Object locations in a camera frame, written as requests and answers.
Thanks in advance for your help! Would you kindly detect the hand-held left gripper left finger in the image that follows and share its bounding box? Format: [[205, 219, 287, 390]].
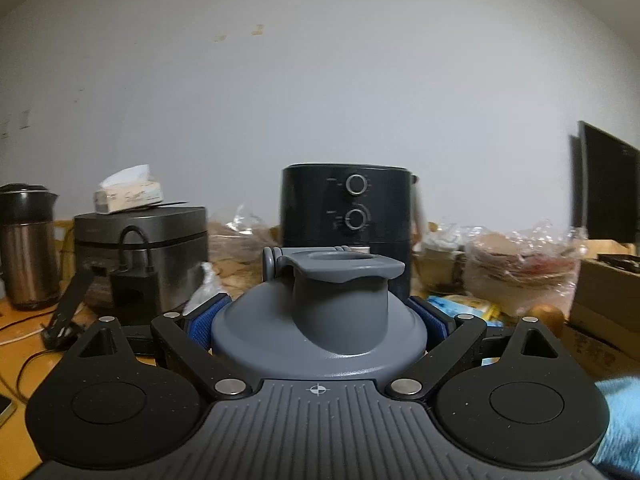
[[67, 294, 253, 402]]

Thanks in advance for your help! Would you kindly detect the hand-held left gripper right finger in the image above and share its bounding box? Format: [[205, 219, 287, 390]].
[[385, 296, 577, 401]]

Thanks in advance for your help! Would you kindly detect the clear shaker bottle grey lid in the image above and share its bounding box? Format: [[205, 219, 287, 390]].
[[211, 245, 428, 380]]

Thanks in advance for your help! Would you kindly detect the blue microfibre cloth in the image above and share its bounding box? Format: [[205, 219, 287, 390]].
[[592, 377, 640, 468]]

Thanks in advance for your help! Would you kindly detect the plastic-wrapped brown container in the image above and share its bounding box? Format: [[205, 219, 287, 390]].
[[415, 220, 471, 296]]

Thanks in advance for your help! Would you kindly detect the blue plastic packet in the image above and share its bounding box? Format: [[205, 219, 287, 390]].
[[427, 296, 471, 317]]

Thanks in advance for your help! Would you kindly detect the small white plastic bag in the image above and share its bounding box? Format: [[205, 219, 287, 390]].
[[182, 261, 233, 321]]

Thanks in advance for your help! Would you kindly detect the yellow plastic packet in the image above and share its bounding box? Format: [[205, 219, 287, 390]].
[[465, 299, 501, 322]]

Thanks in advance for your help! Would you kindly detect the black portable air pump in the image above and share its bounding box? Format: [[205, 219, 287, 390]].
[[110, 225, 161, 326]]

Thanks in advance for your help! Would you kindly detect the clear bag of dried food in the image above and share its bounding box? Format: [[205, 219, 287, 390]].
[[206, 205, 283, 291]]

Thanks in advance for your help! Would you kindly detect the clear bag of flatbreads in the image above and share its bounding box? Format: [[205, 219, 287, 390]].
[[462, 220, 588, 316]]

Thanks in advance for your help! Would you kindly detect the grey rice cooker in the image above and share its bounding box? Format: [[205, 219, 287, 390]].
[[74, 206, 208, 326]]

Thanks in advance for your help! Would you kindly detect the round orange fruit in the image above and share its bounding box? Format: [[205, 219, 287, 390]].
[[531, 304, 566, 336]]

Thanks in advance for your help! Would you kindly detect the black folding phone stand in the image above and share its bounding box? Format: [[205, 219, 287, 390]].
[[42, 270, 96, 348]]

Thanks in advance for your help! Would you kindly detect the white tissue pack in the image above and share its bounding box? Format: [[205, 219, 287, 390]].
[[94, 164, 165, 216]]

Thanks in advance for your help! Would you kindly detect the black air fryer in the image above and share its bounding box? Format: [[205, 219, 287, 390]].
[[280, 163, 413, 301]]

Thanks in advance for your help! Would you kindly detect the wooden board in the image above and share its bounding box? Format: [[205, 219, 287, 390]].
[[52, 220, 76, 281]]

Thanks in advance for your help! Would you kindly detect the cardboard box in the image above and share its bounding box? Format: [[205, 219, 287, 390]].
[[562, 257, 640, 381]]

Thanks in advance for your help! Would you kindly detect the brown steel electric kettle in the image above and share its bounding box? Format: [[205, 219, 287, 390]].
[[0, 183, 62, 311]]

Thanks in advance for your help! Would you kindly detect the black flat device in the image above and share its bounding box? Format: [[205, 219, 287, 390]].
[[597, 254, 640, 273]]

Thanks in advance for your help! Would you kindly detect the black flat monitor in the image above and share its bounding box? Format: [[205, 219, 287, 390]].
[[570, 121, 640, 246]]

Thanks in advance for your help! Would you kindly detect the thin black cable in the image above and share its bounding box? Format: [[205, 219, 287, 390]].
[[0, 317, 51, 333]]

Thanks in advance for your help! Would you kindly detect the white cable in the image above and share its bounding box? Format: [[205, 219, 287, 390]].
[[0, 327, 43, 347]]

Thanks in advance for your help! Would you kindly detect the black charging cable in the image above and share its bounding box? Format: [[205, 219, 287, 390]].
[[14, 350, 58, 403]]

